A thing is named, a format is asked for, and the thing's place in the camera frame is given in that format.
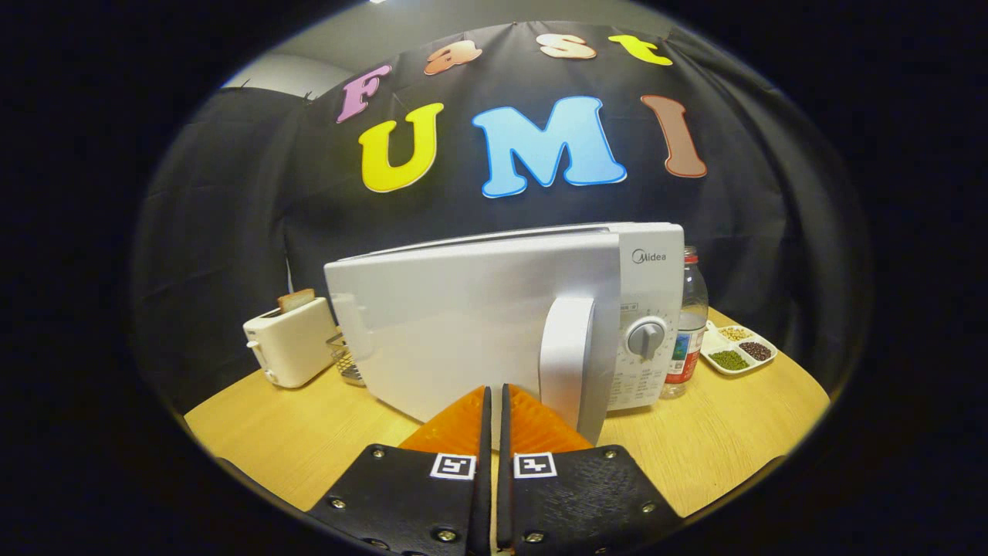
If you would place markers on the white divided dish with beans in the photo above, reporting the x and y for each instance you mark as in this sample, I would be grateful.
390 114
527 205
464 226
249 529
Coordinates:
739 349

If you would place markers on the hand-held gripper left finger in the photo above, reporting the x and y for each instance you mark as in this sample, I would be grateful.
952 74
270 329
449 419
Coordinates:
409 502

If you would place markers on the clear plastic water bottle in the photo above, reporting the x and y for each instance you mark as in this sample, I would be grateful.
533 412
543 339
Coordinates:
688 324

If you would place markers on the white toaster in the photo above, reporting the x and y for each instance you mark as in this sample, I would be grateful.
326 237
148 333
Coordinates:
289 344

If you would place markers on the white microwave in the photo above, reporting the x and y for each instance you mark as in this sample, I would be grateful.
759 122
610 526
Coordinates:
463 324

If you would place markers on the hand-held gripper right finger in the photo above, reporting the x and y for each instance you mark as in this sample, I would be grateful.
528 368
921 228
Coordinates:
587 502

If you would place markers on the toast slice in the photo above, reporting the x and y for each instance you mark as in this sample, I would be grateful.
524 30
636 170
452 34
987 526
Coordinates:
296 300

